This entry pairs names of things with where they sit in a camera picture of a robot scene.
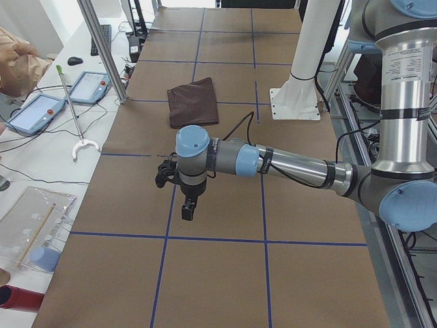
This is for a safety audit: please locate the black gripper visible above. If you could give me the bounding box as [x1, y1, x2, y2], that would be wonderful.
[180, 182, 206, 221]

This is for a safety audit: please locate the dark brown t-shirt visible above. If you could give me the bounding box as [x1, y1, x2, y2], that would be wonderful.
[167, 77, 219, 128]

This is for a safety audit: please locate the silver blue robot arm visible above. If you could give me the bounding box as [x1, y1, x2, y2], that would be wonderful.
[174, 1, 436, 232]

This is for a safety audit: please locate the far teach pendant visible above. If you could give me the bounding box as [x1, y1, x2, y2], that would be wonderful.
[69, 71, 111, 105]

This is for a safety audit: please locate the teach pendant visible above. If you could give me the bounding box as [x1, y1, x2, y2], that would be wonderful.
[69, 71, 111, 105]
[5, 94, 66, 135]

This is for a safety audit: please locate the clear plastic bag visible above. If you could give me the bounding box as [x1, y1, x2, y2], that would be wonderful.
[1, 187, 76, 273]

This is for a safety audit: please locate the near teach pendant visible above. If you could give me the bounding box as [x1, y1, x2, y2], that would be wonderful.
[5, 94, 66, 135]

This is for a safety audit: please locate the black computer mouse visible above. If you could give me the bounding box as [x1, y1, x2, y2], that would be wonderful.
[67, 56, 83, 66]

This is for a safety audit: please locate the black keyboard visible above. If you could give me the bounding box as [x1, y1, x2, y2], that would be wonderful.
[90, 23, 113, 57]

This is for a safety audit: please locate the red cylinder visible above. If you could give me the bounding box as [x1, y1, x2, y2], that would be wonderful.
[1, 285, 45, 312]

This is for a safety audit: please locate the seated person in beige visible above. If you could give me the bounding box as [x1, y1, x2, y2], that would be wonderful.
[1, 28, 53, 99]

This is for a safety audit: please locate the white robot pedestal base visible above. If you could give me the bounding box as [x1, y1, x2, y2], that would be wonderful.
[270, 0, 343, 121]

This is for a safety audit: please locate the aluminium frame post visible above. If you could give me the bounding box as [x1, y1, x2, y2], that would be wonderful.
[77, 0, 127, 104]

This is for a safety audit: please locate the aluminium frame rack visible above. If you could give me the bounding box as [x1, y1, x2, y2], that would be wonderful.
[325, 46, 436, 327]

